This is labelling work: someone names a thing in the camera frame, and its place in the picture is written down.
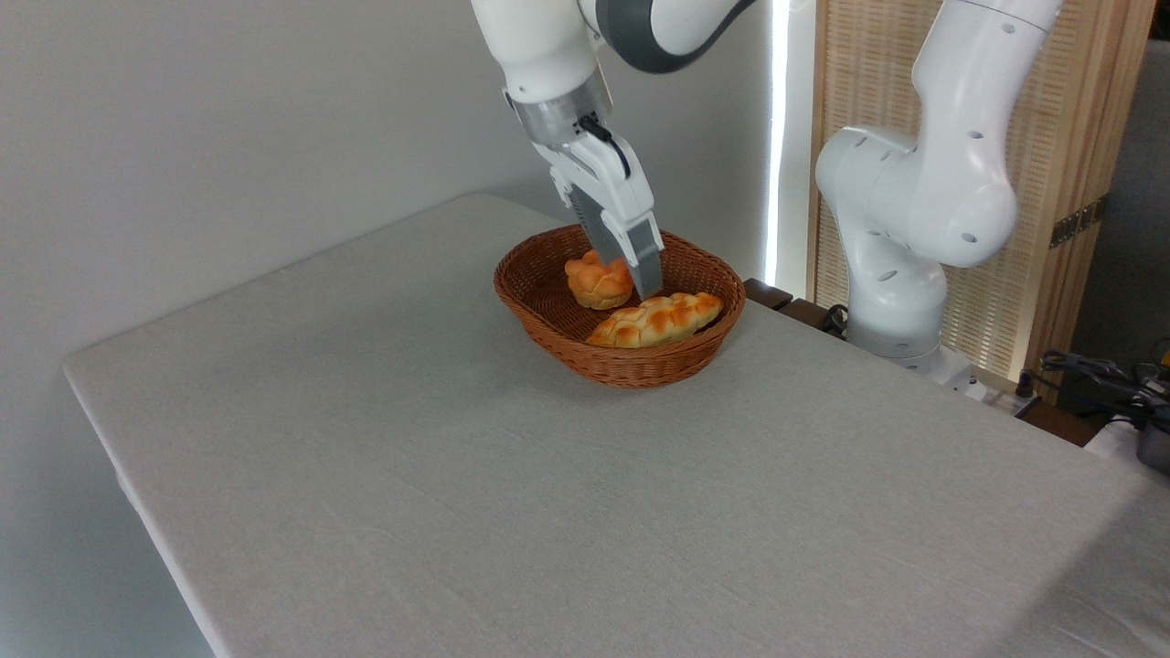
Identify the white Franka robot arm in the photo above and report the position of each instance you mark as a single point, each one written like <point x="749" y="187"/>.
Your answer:
<point x="951" y="183"/>

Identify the brown wicker basket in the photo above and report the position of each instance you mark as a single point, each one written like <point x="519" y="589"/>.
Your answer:
<point x="640" y="366"/>

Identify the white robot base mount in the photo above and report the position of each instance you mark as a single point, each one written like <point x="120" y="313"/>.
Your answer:
<point x="955" y="373"/>

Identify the long braided bread loaf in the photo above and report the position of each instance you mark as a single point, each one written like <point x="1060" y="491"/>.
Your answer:
<point x="654" y="320"/>

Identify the round golden bread bun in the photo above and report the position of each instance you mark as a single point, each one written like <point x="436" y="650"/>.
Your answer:
<point x="594" y="283"/>

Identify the dark brown wooden furniture edge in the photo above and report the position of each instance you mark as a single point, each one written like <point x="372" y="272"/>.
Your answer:
<point x="777" y="300"/>

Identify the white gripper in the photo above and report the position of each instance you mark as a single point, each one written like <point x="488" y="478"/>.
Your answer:
<point x="608" y="183"/>

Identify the dark metal screen hinge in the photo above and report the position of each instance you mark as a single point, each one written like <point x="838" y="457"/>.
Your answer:
<point x="1079" y="221"/>

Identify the grey tablecloth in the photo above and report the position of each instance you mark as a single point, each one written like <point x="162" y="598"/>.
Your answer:
<point x="548" y="512"/>

